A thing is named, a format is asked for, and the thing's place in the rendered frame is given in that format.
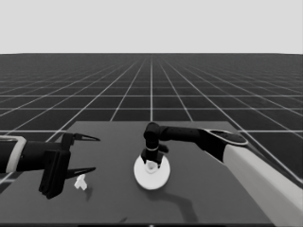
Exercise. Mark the small white T-shaped piece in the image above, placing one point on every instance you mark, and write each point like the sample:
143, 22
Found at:
81, 184

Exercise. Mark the large thick white disc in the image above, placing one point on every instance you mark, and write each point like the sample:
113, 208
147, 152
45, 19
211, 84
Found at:
151, 181

